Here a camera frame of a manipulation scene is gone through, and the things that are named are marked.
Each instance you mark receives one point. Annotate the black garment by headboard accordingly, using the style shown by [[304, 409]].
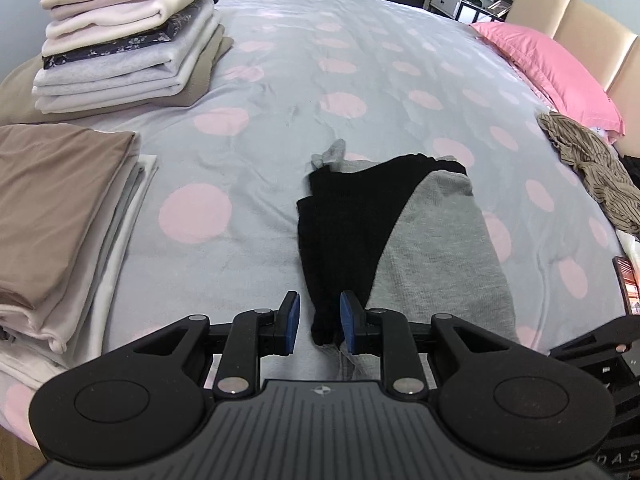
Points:
[[632, 166]]

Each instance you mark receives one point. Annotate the smartphone with lit screen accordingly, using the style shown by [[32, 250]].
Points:
[[628, 285]]

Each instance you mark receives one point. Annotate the grey and black raglan shirt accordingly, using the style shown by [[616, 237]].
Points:
[[405, 235]]

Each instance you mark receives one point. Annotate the white garment at bed edge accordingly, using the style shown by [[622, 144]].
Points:
[[629, 243]]

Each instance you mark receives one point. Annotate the white bedside table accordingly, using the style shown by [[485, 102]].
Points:
[[470, 11]]

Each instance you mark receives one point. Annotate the pink pillow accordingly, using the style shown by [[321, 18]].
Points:
[[560, 77]]

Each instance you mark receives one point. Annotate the stack of folded clothes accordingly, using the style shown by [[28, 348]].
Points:
[[69, 198], [100, 54]]

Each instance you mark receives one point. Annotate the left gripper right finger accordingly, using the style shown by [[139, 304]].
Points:
[[396, 342]]

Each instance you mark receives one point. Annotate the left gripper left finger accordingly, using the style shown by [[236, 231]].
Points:
[[251, 336]]

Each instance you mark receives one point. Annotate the tan striped garment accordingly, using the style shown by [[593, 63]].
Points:
[[603, 175]]

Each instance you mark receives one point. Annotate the grey pink-dotted bed sheet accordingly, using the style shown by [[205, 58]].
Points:
[[217, 232]]

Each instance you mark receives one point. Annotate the cream padded headboard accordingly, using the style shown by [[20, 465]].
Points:
[[608, 50]]

